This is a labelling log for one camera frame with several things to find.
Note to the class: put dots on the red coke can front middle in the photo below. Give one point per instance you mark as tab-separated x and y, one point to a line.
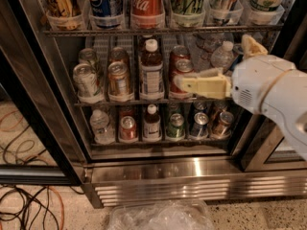
182	66

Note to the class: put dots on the brown tea bottle shelf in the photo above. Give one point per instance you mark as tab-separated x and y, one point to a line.
151	125
151	72

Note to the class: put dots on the brown tea bottle middle shelf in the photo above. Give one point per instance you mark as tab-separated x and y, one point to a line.
151	72

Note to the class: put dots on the stainless steel fridge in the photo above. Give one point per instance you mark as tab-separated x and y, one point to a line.
37	65

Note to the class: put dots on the clear water bottle shelf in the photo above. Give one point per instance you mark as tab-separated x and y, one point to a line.
102	127
223	56

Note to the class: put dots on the blue red bull can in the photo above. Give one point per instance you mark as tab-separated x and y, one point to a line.
221	9

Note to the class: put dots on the red coke can top shelf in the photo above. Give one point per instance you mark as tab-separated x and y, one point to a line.
145	13

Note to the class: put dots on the blue pepsi can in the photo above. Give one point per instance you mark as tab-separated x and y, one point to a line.
107	13

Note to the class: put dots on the blue can back right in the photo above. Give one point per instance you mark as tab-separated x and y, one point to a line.
238	55

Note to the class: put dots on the silver can back left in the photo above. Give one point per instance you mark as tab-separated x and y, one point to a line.
88	55

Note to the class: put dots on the blue can bottom front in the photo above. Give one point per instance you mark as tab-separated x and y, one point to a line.
198	126

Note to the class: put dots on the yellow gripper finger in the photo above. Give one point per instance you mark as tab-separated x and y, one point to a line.
211	83
251	48

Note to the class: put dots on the brown tea bottle bottom shelf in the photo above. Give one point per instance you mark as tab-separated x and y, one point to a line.
151	125

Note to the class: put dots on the silver can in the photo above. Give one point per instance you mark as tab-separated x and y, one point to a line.
88	55
88	85

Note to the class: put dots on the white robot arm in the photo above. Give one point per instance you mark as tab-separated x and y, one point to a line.
286	105

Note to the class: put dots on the clear plastic bag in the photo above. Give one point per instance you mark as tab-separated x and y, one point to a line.
163	215

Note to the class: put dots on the red can bottom shelf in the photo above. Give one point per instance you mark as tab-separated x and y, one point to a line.
128	130

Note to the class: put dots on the red coke can back middle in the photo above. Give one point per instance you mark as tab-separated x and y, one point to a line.
179	52

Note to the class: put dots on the gold can front middle shelf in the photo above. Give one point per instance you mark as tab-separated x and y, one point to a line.
119	87

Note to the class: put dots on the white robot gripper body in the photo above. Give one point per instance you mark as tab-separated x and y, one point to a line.
255	81

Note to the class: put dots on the green can bottom shelf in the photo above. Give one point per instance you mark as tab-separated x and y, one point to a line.
175	128

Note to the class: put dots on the yellow gold tall can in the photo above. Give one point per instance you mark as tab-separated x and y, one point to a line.
64	14

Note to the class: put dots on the gold can shelf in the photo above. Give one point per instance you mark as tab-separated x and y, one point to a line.
119	54
119	87

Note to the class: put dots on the gold can bottom front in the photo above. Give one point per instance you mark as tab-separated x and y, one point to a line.
222	125

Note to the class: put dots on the clear water bottle bottom shelf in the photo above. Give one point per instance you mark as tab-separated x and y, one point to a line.
102	127

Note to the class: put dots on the gold can back middle shelf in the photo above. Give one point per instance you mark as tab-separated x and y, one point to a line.
119	54

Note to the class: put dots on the silver can front left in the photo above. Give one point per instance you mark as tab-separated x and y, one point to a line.
88	85

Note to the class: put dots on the clear water bottle middle shelf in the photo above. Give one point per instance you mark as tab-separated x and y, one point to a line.
223	56

